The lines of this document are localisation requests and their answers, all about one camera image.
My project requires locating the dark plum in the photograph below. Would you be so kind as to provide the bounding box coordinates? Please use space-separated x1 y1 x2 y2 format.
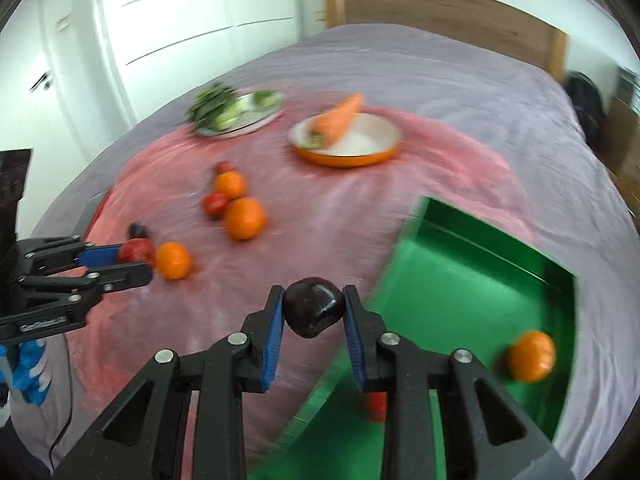
127 222 150 240
282 276 346 339

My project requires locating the red apple front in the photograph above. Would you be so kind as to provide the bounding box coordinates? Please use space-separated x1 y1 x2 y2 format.
363 392 387 424

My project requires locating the dark red apple back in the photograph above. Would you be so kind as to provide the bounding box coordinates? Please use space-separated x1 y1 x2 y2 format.
214 160 234 174

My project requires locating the small orange back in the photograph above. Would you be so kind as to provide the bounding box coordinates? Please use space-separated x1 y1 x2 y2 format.
213 170 247 200

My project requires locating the blue gloved left hand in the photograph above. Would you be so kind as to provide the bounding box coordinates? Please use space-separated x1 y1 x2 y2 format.
1 339 51 405

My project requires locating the red-cased smartphone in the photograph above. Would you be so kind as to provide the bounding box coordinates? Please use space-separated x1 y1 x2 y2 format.
84 188 112 240

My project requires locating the green rectangular tray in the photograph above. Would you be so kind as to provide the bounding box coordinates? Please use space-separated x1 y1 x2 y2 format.
254 198 576 479

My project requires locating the pink plastic sheet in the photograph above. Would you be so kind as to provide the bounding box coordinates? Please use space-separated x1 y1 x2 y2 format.
64 90 536 461

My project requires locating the white wardrobe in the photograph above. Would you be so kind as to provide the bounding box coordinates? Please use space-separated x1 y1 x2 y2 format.
1 0 298 236

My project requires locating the green leafy bok choy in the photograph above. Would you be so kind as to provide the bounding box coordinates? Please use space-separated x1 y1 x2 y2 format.
186 81 279 132

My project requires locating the patterned grey plate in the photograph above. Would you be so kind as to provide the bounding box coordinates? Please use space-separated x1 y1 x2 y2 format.
193 90 284 138

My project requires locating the orange carrot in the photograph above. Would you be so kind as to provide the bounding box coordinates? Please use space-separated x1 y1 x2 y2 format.
307 93 364 150

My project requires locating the orange oval dish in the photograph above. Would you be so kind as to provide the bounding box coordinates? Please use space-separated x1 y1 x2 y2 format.
288 113 402 169

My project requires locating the purple bed sheet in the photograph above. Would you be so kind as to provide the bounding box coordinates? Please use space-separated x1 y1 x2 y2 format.
230 25 639 479

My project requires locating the wooden drawer cabinet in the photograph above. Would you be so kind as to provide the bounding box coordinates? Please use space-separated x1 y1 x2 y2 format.
596 94 640 201

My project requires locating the black backpack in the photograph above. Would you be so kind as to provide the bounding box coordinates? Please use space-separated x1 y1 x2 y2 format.
562 72 606 150

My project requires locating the wooden headboard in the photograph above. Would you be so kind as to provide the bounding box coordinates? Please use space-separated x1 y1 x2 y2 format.
324 0 568 81

